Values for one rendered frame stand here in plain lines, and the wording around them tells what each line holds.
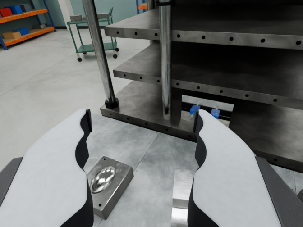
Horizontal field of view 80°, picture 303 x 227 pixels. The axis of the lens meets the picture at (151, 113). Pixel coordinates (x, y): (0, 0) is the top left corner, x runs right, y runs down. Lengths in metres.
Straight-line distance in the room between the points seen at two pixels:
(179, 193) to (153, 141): 0.38
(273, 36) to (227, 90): 0.28
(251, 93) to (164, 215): 0.65
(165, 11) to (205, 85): 0.40
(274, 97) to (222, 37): 0.35
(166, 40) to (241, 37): 0.32
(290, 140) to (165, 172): 0.66
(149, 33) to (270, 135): 0.82
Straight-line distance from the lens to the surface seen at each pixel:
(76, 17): 4.63
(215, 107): 1.02
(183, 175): 0.71
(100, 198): 0.74
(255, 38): 0.88
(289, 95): 1.00
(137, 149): 0.94
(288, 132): 1.22
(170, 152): 0.91
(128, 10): 7.45
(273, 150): 1.07
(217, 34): 0.88
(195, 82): 0.98
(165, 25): 0.89
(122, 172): 0.78
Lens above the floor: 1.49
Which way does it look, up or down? 37 degrees down
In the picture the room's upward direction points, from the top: 5 degrees counter-clockwise
